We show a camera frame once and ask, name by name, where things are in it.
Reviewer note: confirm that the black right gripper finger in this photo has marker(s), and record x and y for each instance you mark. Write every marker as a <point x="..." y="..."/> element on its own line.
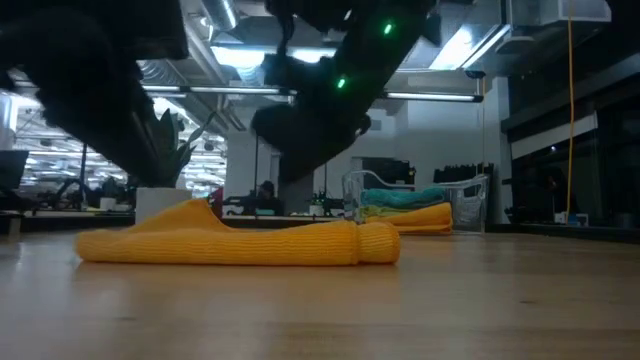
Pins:
<point x="305" y="157"/>

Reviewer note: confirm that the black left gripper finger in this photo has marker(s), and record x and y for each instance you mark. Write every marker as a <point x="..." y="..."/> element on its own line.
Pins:
<point x="140" y="155"/>

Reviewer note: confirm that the green microfiber towel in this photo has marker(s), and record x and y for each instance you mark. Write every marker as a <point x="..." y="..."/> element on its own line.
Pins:
<point x="380" y="212"/>

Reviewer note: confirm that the teal microfiber towel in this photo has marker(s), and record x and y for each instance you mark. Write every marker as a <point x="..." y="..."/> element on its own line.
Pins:
<point x="405" y="197"/>

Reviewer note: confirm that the orange microfiber towel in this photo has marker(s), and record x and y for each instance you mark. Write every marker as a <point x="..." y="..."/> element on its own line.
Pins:
<point x="240" y="245"/>
<point x="425" y="220"/>

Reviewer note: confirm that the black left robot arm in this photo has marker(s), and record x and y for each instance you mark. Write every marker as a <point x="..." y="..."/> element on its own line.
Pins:
<point x="125" y="25"/>

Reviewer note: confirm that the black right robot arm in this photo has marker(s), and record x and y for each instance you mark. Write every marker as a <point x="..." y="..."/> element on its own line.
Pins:
<point x="375" y="40"/>

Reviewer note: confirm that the green artificial plant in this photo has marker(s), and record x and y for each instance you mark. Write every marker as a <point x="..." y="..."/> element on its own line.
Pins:
<point x="172" y="150"/>

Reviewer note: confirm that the white plant pot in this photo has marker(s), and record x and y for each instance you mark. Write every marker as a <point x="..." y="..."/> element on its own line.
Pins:
<point x="155" y="202"/>

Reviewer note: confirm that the person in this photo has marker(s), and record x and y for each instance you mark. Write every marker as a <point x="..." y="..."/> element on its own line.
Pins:
<point x="267" y="200"/>

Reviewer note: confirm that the dark monitor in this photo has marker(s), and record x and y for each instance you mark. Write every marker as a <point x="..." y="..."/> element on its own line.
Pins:
<point x="12" y="170"/>

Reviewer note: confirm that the clear plastic bin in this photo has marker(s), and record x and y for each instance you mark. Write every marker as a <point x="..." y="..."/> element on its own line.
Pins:
<point x="470" y="200"/>

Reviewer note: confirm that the black aluminium table frame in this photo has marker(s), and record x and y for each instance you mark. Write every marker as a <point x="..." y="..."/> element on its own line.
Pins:
<point x="280" y="221"/>

